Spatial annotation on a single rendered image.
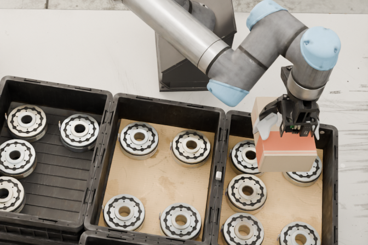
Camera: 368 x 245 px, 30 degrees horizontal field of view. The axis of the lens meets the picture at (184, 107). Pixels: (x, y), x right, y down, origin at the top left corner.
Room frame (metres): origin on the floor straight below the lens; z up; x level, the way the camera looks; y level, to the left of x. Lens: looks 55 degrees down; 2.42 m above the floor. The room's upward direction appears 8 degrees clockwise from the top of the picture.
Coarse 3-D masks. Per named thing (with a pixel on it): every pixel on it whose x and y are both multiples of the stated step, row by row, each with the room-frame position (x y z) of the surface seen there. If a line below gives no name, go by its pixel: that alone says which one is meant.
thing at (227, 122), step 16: (240, 112) 1.04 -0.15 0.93; (224, 128) 0.98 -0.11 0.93; (320, 128) 1.03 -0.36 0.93; (336, 128) 1.03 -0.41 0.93; (224, 144) 0.93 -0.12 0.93; (336, 144) 0.98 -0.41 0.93; (224, 160) 0.88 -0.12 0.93; (336, 160) 0.93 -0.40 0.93; (224, 176) 0.84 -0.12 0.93; (336, 176) 0.89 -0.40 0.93; (336, 192) 0.84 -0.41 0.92; (336, 208) 0.79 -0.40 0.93; (336, 224) 0.75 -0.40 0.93; (336, 240) 0.71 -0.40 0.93
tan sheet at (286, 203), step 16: (272, 176) 0.92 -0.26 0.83; (320, 176) 0.94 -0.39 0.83; (224, 192) 0.85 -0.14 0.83; (272, 192) 0.87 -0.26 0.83; (288, 192) 0.87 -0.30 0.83; (304, 192) 0.88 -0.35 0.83; (320, 192) 0.89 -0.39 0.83; (224, 208) 0.80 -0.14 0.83; (272, 208) 0.82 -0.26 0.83; (288, 208) 0.83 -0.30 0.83; (304, 208) 0.83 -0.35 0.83; (320, 208) 0.84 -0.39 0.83; (272, 224) 0.78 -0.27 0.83; (320, 224) 0.80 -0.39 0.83; (272, 240) 0.73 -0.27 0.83; (320, 240) 0.75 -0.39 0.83
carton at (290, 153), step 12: (252, 108) 0.95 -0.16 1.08; (252, 120) 0.93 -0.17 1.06; (276, 132) 0.86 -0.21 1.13; (288, 132) 0.86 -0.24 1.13; (264, 144) 0.82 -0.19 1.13; (276, 144) 0.83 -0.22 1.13; (288, 144) 0.83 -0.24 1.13; (300, 144) 0.84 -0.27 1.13; (312, 144) 0.84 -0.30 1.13; (264, 156) 0.79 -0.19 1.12; (276, 156) 0.80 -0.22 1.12; (288, 156) 0.80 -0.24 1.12; (300, 156) 0.81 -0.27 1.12; (312, 156) 0.81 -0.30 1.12; (264, 168) 0.80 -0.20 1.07; (276, 168) 0.80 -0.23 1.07; (288, 168) 0.81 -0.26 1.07; (300, 168) 0.81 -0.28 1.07
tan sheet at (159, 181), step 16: (160, 128) 1.02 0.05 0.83; (176, 128) 1.02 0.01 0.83; (160, 144) 0.96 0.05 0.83; (112, 160) 0.89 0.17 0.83; (128, 160) 0.90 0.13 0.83; (144, 160) 0.91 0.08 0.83; (160, 160) 0.92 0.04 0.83; (208, 160) 0.94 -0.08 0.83; (112, 176) 0.85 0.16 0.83; (128, 176) 0.85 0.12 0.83; (144, 176) 0.86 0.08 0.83; (160, 176) 0.87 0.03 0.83; (176, 176) 0.88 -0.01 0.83; (192, 176) 0.88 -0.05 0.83; (208, 176) 0.89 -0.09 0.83; (112, 192) 0.80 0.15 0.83; (128, 192) 0.81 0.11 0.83; (144, 192) 0.81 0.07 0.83; (160, 192) 0.82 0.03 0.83; (176, 192) 0.83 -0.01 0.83; (192, 192) 0.83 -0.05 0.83; (160, 208) 0.78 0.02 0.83; (144, 224) 0.73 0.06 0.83
